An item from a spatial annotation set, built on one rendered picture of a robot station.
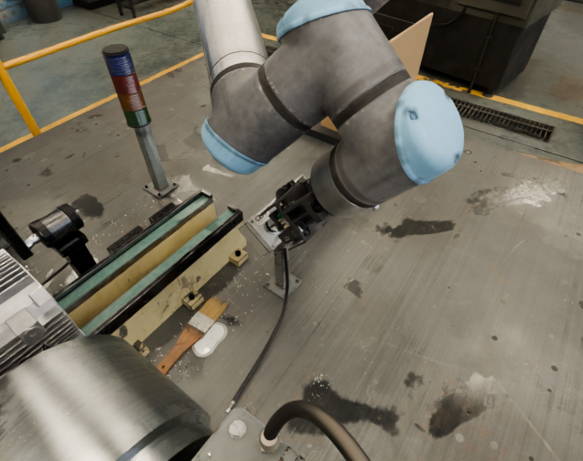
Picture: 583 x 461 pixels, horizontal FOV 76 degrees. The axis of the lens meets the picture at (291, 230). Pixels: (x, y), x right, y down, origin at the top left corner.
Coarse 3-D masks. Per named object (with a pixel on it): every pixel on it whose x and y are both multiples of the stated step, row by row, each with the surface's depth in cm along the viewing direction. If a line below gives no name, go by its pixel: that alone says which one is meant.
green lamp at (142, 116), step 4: (144, 108) 95; (124, 112) 95; (128, 112) 94; (132, 112) 94; (136, 112) 94; (140, 112) 95; (144, 112) 96; (124, 116) 97; (128, 116) 95; (132, 116) 95; (136, 116) 95; (140, 116) 96; (144, 116) 96; (148, 116) 98; (128, 120) 96; (132, 120) 96; (136, 120) 96; (140, 120) 96; (144, 120) 97; (148, 120) 98; (132, 124) 97; (136, 124) 97; (140, 124) 97; (144, 124) 98
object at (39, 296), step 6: (0, 252) 61; (6, 252) 61; (42, 288) 56; (30, 294) 55; (36, 294) 55; (42, 294) 56; (48, 294) 56; (36, 300) 55; (42, 300) 56; (48, 300) 56; (84, 336) 65
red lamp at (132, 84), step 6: (114, 78) 88; (120, 78) 88; (126, 78) 88; (132, 78) 89; (114, 84) 89; (120, 84) 89; (126, 84) 89; (132, 84) 90; (138, 84) 92; (120, 90) 90; (126, 90) 90; (132, 90) 91; (138, 90) 92
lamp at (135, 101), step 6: (120, 96) 91; (126, 96) 91; (132, 96) 91; (138, 96) 93; (120, 102) 93; (126, 102) 92; (132, 102) 92; (138, 102) 93; (144, 102) 95; (126, 108) 93; (132, 108) 93; (138, 108) 94
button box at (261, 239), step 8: (272, 200) 70; (264, 208) 68; (256, 216) 67; (264, 216) 68; (248, 224) 66; (256, 224) 67; (264, 224) 67; (248, 232) 68; (256, 232) 66; (264, 232) 67; (272, 232) 68; (248, 240) 70; (256, 240) 68; (264, 240) 67; (272, 240) 67; (256, 248) 70; (264, 248) 68; (272, 248) 67
